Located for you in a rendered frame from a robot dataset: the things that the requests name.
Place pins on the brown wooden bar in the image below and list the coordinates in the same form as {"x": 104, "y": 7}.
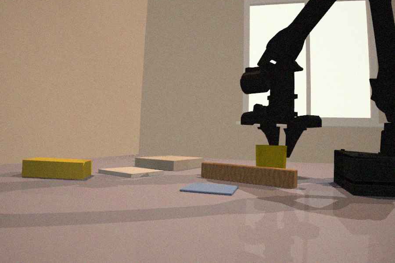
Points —
{"x": 270, "y": 176}

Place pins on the beige flat slab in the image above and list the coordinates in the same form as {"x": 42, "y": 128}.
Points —
{"x": 130, "y": 172}

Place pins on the tan flat box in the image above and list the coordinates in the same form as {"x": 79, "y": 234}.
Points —
{"x": 170, "y": 163}

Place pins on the yellow rectangular block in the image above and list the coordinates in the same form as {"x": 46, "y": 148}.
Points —
{"x": 56, "y": 168}

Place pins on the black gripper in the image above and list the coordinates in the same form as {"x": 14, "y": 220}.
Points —
{"x": 281, "y": 102}

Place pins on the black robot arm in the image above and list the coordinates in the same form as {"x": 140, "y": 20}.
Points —
{"x": 287, "y": 44}

